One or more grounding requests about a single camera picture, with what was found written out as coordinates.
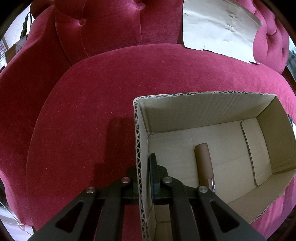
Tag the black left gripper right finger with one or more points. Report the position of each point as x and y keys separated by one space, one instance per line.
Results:
x=198 y=213

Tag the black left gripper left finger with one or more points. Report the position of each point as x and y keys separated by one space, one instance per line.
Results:
x=95 y=214

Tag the brown lip gloss tube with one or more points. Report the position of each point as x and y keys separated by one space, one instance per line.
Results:
x=204 y=166

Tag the red velvet tufted armchair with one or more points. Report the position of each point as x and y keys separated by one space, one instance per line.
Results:
x=66 y=97

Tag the small brown cardboard box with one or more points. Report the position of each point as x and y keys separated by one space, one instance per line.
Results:
x=14 y=49

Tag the crumpled brown paper sheet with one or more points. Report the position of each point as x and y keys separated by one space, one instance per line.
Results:
x=222 y=27

